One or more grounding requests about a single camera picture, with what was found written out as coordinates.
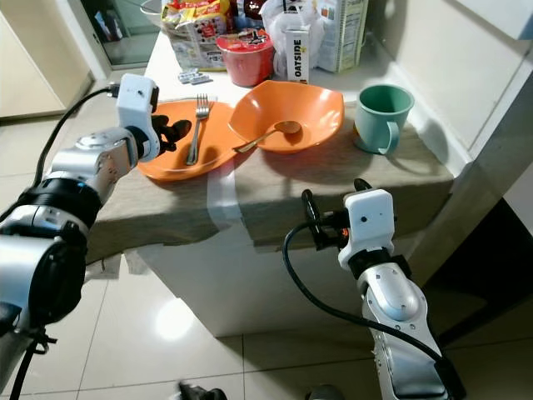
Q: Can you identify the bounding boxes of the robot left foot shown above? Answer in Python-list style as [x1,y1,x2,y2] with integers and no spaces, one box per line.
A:
[179,382,226,400]

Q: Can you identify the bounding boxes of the small silver blister pack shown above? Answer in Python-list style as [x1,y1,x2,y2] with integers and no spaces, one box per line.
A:
[177,71,215,86]

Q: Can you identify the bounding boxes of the orange plate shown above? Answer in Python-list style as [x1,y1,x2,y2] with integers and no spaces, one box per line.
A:
[136,98,247,183]

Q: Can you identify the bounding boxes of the white counter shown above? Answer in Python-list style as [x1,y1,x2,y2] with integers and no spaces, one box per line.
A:
[137,0,480,338]

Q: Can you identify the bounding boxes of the glass sliding door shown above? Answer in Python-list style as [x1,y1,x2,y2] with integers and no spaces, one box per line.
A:
[79,0,163,69]

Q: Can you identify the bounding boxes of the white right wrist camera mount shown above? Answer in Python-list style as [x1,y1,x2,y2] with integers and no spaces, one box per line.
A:
[337,189,395,268]

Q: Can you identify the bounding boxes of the red instant noodle cup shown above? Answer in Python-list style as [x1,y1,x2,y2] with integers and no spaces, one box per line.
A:
[215,29,276,88]

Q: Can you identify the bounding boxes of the silver metal fork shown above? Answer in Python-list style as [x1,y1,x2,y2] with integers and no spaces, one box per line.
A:
[186,94,207,166]

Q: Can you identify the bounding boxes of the white tape strip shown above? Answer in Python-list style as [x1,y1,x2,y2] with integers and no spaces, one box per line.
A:
[207,162,242,230]

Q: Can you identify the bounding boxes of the white plastic bag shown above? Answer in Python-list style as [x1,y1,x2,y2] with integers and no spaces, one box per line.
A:
[260,0,326,76]

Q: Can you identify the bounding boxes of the green mug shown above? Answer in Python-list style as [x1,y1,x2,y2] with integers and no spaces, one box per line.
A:
[351,83,416,157]

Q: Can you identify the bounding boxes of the metal bowl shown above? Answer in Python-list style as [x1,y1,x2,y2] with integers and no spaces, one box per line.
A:
[140,0,172,30]

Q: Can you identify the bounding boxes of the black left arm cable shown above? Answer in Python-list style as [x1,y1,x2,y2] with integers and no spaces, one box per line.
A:
[33,83,122,188]

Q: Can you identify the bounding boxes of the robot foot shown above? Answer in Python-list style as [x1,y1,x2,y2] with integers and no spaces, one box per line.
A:
[304,385,342,400]
[179,382,226,400]

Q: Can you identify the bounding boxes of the white Oatside carton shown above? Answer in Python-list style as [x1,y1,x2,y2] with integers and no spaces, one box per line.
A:
[286,25,311,84]

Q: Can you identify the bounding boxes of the yellow red snack bag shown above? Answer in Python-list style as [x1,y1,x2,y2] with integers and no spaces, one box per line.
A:
[162,0,232,30]

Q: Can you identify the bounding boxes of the printed cereal box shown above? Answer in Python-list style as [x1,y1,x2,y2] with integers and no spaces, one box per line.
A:
[316,0,370,73]

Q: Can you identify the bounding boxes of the orange bowl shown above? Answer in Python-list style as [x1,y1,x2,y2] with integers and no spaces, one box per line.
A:
[229,80,345,154]

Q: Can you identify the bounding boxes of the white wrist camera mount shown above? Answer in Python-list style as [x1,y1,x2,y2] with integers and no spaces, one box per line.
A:
[117,73,161,163]
[337,189,395,268]

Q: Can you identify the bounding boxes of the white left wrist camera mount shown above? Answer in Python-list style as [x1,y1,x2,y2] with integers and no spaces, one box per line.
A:
[117,73,161,163]

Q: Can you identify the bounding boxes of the beige linen table cloth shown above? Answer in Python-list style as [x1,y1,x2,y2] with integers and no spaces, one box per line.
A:
[85,98,455,266]

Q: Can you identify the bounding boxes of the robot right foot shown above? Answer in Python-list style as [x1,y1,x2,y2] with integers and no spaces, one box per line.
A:
[304,385,342,400]

